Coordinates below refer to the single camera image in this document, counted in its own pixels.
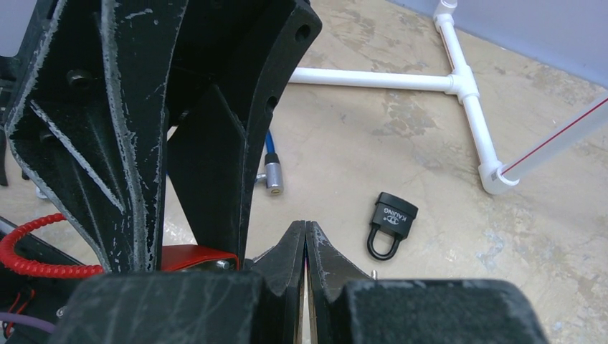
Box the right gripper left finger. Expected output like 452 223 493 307
49 221 305 343

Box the white PVC pipe frame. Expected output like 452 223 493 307
290 1 607 195

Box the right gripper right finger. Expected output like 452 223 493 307
306 221 548 343

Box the black padlock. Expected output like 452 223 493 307
366 192 419 261

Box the red cable padlock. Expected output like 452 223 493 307
1 213 240 280

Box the blue cable lock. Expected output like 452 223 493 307
255 130 284 196

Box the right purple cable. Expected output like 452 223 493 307
0 311 58 334

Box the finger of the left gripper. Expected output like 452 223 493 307
5 1 187 273
167 1 322 260

